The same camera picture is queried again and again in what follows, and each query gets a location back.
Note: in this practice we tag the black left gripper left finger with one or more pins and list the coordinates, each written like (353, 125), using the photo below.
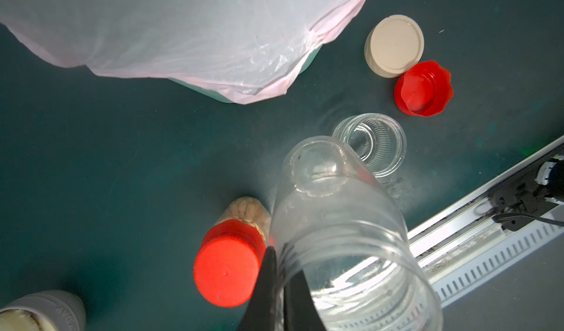
(262, 311)

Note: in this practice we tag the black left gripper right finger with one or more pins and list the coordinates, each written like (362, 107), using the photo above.
(299, 312)

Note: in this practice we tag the glass peanut jar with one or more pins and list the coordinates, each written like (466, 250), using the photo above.
(379, 141)

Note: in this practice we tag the red jar lid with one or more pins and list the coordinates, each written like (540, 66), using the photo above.
(424, 90)

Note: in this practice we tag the beige jar lid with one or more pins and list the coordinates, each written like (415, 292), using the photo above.
(394, 46)

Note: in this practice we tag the grey bowl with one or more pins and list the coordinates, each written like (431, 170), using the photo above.
(45, 310)

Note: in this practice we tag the mint green trash bin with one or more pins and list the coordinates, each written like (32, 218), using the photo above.
(218, 97)

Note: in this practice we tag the pink white plastic bin bag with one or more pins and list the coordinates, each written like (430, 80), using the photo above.
(243, 50)

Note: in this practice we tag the white slotted cable duct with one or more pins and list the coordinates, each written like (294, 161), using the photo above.
(484, 257)

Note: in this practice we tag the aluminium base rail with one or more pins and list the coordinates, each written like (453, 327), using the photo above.
(465, 218)

